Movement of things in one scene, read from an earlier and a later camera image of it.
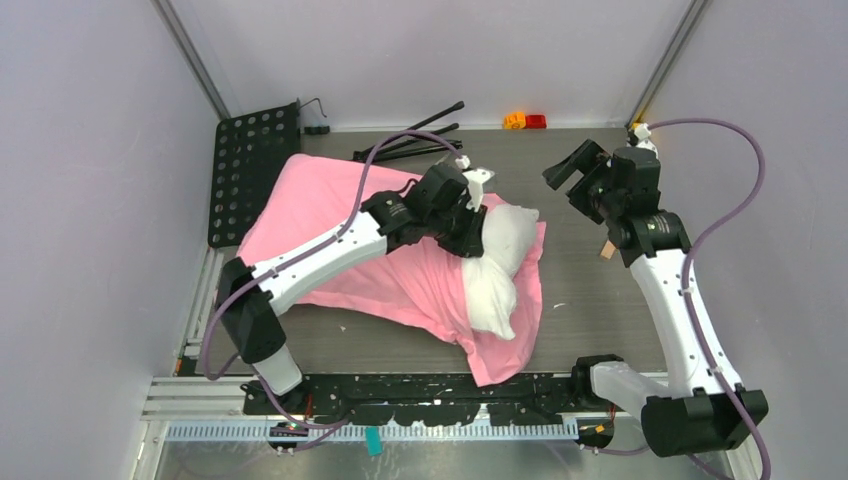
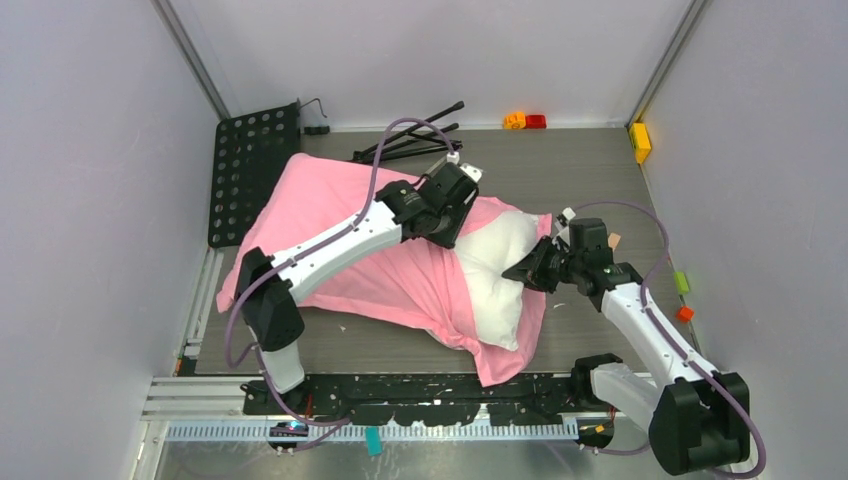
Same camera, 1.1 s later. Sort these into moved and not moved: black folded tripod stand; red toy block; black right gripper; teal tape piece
Moved: black right gripper
Not moved: red toy block; black folded tripod stand; teal tape piece
